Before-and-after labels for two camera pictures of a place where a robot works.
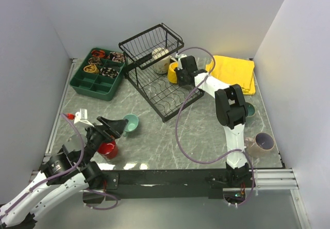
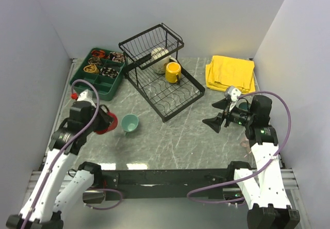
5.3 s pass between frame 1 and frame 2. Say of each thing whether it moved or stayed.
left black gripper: moved
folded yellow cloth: stayed
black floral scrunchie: stayed
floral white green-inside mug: stayed
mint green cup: stayed
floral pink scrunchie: stayed
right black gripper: moved
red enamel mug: moved
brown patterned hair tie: stayed
